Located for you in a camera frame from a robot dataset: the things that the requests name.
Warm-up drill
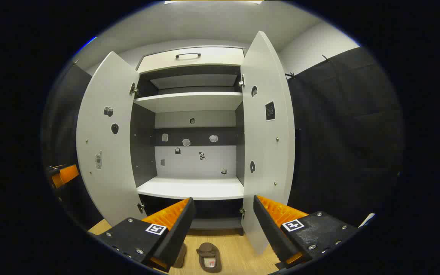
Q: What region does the brown shoe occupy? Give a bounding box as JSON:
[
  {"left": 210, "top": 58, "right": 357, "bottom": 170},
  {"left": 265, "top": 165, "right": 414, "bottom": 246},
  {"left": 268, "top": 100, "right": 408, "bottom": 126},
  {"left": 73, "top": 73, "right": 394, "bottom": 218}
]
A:
[
  {"left": 196, "top": 243, "right": 222, "bottom": 273},
  {"left": 172, "top": 244, "right": 187, "bottom": 269}
]

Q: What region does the white cabinet door cat sticker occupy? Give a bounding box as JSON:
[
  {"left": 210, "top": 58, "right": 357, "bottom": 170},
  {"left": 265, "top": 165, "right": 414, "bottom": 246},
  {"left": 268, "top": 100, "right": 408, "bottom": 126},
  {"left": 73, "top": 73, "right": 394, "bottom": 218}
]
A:
[{"left": 240, "top": 31, "right": 296, "bottom": 256}]

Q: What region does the white cabinet drawer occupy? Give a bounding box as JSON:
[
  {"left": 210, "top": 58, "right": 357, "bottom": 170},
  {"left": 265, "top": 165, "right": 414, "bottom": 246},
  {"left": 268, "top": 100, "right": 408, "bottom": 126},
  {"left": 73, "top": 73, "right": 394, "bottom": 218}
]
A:
[{"left": 137, "top": 47, "right": 245, "bottom": 74}]

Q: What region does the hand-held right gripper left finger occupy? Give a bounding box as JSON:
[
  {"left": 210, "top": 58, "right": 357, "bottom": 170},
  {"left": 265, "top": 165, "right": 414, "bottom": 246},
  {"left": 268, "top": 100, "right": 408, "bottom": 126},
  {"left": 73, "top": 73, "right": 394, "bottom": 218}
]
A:
[{"left": 92, "top": 197, "right": 196, "bottom": 273}]

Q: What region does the white shoe cabinet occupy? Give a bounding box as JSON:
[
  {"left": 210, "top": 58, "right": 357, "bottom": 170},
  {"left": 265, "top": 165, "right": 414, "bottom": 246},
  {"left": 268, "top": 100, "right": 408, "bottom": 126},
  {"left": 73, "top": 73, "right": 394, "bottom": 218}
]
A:
[{"left": 130, "top": 46, "right": 246, "bottom": 236}]

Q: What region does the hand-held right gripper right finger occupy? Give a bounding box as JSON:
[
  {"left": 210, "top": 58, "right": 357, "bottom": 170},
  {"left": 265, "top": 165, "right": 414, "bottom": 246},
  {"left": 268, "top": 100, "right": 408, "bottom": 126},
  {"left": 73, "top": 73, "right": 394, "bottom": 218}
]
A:
[{"left": 253, "top": 195, "right": 360, "bottom": 270}]

